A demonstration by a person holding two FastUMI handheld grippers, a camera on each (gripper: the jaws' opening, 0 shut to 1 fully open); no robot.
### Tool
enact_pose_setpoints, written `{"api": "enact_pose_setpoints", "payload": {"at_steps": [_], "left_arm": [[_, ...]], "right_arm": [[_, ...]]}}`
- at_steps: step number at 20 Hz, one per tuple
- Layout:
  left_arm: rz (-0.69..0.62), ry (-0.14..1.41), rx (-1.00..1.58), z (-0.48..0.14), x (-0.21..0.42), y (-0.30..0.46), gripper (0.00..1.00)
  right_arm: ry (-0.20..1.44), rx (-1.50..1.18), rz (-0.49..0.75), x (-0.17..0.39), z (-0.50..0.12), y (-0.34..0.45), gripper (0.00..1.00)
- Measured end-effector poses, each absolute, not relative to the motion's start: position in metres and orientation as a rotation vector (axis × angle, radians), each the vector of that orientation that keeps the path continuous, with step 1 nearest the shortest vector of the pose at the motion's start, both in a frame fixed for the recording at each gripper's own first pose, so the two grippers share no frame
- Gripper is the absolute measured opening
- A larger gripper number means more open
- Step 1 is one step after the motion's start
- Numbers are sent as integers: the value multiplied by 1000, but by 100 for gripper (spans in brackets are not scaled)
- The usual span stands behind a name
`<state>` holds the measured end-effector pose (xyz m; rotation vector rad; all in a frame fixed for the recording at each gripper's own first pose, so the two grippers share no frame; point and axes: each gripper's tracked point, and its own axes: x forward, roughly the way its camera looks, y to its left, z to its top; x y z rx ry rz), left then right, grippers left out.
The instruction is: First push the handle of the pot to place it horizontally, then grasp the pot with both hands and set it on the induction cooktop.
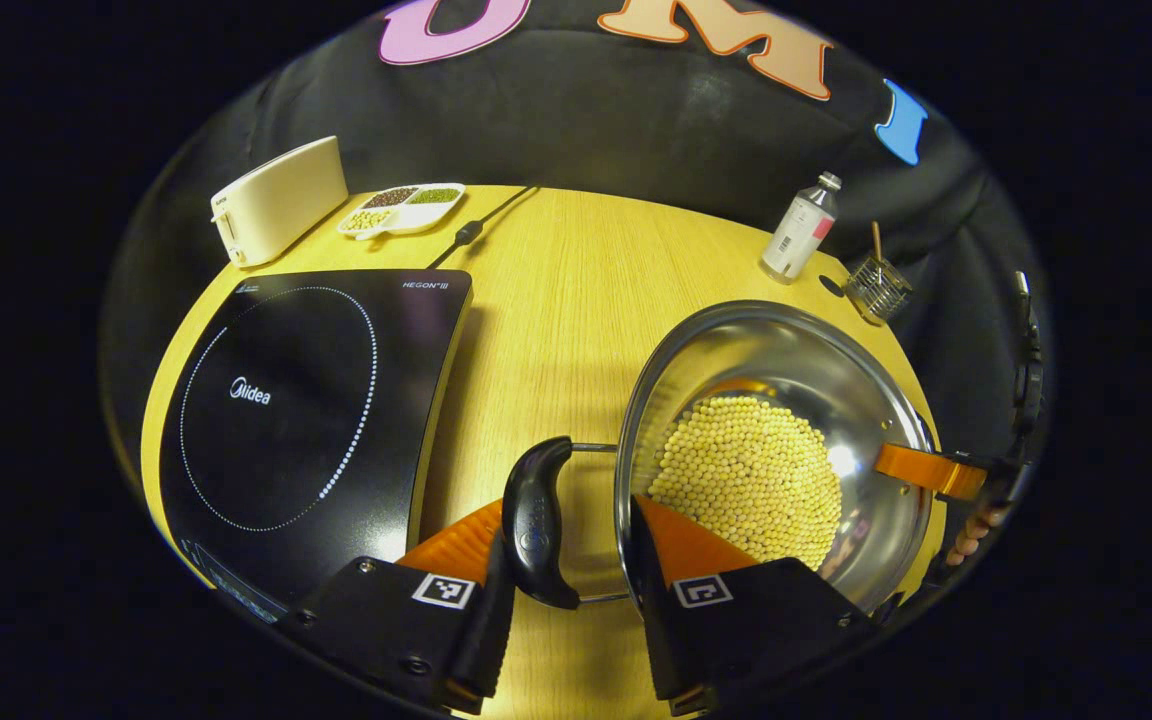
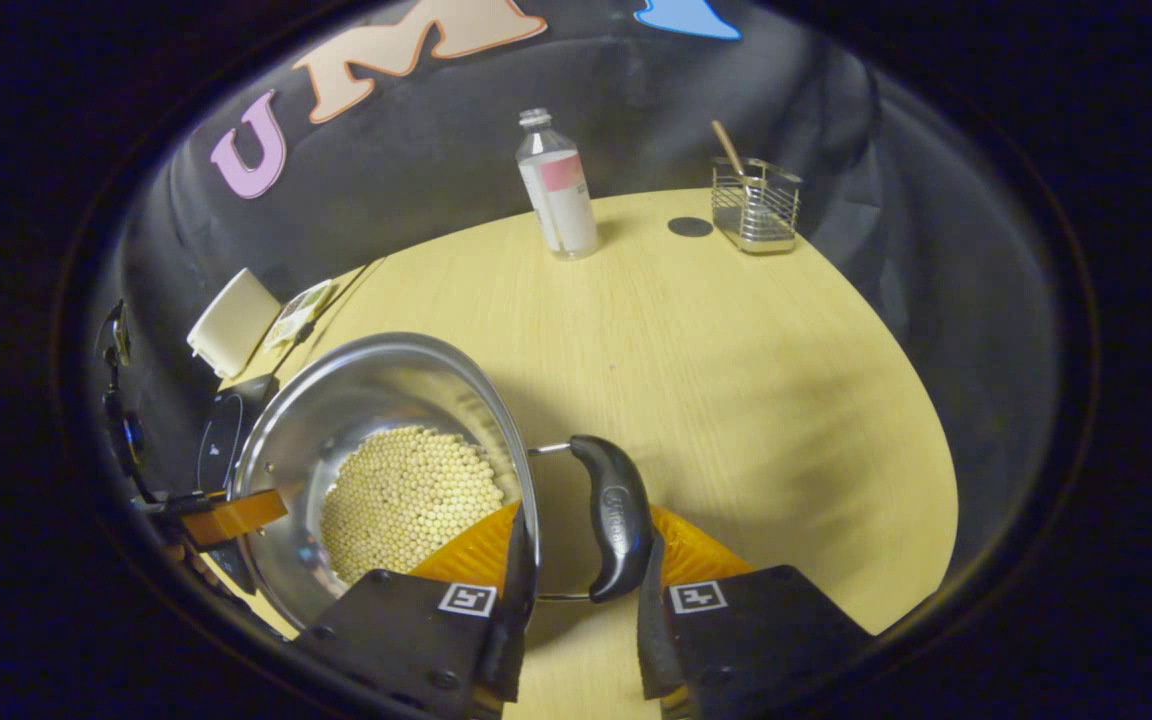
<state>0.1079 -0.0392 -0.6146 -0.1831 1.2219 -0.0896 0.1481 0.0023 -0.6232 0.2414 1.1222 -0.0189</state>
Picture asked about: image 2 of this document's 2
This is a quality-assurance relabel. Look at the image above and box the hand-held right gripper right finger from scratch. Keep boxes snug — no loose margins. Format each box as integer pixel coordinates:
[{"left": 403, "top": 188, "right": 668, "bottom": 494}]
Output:
[{"left": 636, "top": 503, "right": 879, "bottom": 720}]

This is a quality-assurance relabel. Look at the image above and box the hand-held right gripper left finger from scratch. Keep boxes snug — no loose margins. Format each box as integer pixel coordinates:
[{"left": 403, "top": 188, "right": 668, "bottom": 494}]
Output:
[{"left": 291, "top": 500, "right": 540, "bottom": 720}]

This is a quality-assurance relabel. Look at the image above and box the black induction cooktop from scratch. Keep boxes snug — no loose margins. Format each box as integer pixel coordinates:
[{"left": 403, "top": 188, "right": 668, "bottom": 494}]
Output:
[{"left": 198, "top": 375, "right": 282, "bottom": 496}]

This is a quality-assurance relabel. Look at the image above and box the steel pot with black handles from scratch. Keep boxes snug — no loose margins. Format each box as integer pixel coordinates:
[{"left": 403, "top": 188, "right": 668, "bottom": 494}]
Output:
[{"left": 229, "top": 332, "right": 657, "bottom": 633}]

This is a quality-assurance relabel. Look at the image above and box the pile of yellow soybeans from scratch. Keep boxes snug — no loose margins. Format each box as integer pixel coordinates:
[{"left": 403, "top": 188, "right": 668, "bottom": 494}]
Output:
[{"left": 320, "top": 425, "right": 505, "bottom": 586}]

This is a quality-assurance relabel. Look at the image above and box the white square device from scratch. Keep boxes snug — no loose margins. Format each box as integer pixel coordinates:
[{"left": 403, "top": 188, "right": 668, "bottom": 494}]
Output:
[{"left": 186, "top": 267, "right": 284, "bottom": 379}]

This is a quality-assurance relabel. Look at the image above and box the white divided seasoning dish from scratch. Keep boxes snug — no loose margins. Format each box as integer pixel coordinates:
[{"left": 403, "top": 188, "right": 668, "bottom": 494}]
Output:
[{"left": 264, "top": 279, "right": 335, "bottom": 351}]

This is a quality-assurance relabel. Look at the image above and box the clear bottle with pink label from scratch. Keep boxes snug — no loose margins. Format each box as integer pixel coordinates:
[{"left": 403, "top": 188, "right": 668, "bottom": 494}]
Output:
[{"left": 515, "top": 108, "right": 599, "bottom": 261}]

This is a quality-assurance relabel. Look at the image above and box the wooden stick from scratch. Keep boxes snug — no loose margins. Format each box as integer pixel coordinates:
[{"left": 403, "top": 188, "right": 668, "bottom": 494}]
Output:
[{"left": 711, "top": 120, "right": 749, "bottom": 179}]

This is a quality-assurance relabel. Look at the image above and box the black backdrop cloth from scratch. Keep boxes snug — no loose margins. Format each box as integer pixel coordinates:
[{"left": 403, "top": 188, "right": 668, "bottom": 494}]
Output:
[{"left": 86, "top": 0, "right": 1067, "bottom": 561}]

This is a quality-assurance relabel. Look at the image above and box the wire mesh utensil holder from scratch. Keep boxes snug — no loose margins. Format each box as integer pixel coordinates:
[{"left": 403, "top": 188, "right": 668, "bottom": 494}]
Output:
[{"left": 711, "top": 157, "right": 804, "bottom": 255}]

